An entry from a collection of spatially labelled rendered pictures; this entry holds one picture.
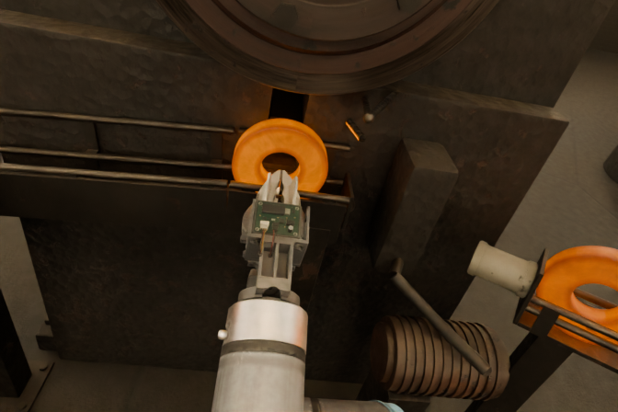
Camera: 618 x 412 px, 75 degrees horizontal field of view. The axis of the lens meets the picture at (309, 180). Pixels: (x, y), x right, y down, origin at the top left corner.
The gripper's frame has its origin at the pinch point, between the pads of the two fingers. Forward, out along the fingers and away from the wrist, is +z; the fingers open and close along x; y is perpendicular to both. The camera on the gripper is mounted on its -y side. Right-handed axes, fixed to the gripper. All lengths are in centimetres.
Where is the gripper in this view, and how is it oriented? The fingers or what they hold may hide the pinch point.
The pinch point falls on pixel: (280, 180)
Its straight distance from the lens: 60.1
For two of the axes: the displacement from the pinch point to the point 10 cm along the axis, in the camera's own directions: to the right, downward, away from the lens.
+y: 1.8, -5.9, -7.8
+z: 0.4, -7.9, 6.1
